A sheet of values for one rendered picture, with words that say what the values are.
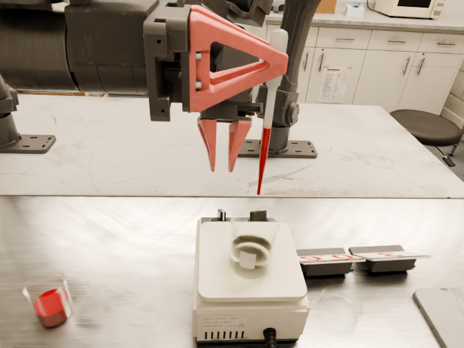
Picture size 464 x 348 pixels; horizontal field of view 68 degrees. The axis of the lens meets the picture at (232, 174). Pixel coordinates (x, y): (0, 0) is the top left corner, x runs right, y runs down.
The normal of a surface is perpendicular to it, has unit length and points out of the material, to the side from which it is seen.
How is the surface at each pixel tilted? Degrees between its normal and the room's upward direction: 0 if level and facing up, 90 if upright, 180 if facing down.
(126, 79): 112
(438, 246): 0
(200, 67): 90
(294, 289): 0
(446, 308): 0
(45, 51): 74
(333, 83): 90
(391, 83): 90
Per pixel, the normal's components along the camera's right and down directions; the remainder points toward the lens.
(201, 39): 0.41, 0.52
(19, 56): 0.07, 0.41
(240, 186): 0.06, -0.83
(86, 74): 0.04, 0.72
